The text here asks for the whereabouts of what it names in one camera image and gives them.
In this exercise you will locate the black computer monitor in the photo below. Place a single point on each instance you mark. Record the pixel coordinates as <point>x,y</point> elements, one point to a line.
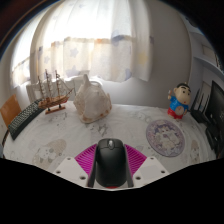
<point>216,106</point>

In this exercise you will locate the black router with antennas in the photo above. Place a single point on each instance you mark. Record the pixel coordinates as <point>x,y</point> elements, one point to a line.
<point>199,115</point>

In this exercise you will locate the black computer mouse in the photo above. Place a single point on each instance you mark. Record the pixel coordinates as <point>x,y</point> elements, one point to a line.
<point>111,163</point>

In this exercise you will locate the wooden model sailing ship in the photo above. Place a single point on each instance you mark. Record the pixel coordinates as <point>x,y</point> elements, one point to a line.
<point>51,100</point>

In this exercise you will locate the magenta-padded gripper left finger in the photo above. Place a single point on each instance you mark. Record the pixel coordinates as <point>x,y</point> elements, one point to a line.
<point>71,168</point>

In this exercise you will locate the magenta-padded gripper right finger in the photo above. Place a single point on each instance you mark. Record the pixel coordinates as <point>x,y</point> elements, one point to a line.
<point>150,168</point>

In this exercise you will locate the white star-print curtain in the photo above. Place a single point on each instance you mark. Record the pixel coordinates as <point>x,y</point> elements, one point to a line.
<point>90,36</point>

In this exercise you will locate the orange wooden chair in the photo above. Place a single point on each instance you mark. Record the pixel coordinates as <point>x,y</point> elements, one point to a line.
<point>9,110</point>

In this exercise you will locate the black keyboard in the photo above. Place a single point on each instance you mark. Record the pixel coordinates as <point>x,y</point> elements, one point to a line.
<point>23,120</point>

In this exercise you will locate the cartoon boy figure clock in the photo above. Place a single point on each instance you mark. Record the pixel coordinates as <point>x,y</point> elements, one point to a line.
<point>179,101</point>

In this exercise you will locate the large white conch shell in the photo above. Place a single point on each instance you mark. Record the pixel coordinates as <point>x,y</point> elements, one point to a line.
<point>91,105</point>

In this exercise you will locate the white printed tablecloth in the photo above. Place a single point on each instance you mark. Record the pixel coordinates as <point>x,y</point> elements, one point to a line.
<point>60,133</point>

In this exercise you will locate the white wall shelf unit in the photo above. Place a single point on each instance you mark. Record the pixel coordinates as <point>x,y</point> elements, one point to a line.
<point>210,60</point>

